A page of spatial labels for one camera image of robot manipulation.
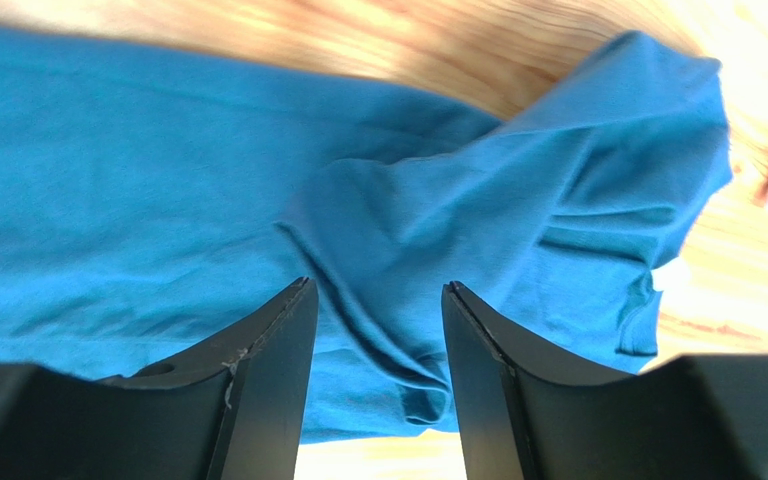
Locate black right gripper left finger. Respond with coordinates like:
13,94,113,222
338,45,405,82
0,278,318,479

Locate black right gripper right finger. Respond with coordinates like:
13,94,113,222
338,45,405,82
442,282,768,479

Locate teal blue t shirt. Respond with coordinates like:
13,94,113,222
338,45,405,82
0,27,731,443

